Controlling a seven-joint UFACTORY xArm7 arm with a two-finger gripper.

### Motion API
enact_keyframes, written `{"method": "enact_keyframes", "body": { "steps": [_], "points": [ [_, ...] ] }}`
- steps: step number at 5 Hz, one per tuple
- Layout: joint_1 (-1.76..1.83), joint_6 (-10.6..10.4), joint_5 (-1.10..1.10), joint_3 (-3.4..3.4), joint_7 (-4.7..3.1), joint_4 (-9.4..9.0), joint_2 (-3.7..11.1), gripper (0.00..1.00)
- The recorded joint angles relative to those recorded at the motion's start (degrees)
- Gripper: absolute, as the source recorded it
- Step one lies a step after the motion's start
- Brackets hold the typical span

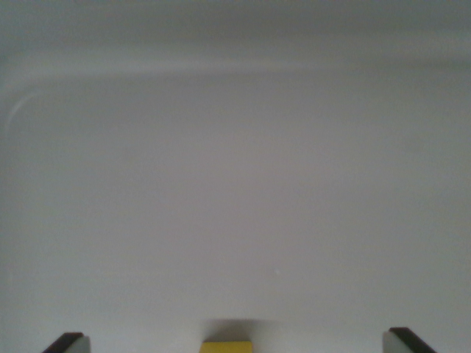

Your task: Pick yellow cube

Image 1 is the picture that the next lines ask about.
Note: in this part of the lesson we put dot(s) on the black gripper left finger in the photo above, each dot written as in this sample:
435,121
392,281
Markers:
70,343

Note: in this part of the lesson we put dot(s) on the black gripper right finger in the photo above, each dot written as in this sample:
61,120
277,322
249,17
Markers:
403,343

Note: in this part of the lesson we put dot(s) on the yellow cube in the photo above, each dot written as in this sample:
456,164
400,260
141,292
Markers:
226,347

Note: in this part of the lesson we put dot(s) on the white plastic bin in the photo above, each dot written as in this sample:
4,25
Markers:
235,165

